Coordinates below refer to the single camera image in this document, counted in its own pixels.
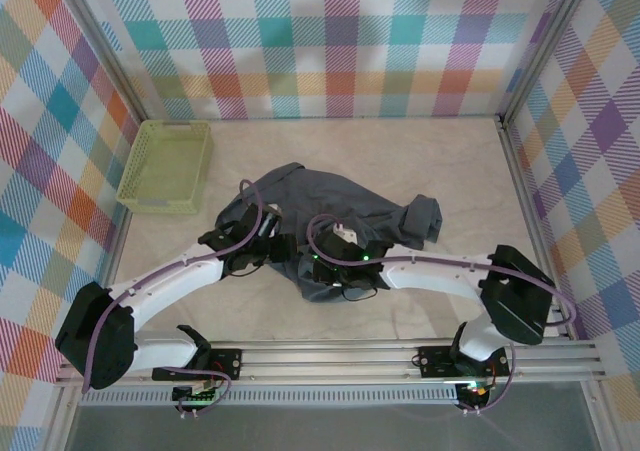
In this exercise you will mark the grey t-shirt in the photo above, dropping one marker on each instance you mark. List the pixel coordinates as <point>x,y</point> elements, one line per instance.
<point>325,196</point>

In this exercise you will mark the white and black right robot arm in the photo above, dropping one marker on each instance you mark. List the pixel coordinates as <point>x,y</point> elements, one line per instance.
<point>430,273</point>

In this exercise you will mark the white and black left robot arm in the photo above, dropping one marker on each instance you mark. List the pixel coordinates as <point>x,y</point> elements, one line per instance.
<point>175,278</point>

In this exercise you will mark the light green perforated basket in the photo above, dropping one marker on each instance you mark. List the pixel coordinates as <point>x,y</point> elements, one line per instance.
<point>165,171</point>

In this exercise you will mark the small circuit board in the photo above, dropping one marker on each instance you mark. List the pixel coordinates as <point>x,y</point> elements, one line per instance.
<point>475,390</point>
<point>192,395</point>

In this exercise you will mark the aluminium front rail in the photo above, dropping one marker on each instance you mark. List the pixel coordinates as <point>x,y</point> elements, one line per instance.
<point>325,361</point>

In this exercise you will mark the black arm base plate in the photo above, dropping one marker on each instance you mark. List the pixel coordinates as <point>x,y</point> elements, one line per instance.
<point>232,356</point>
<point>435,361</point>

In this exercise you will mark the aluminium frame post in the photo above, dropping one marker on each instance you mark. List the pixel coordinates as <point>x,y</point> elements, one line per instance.
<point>545,46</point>
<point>107,51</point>

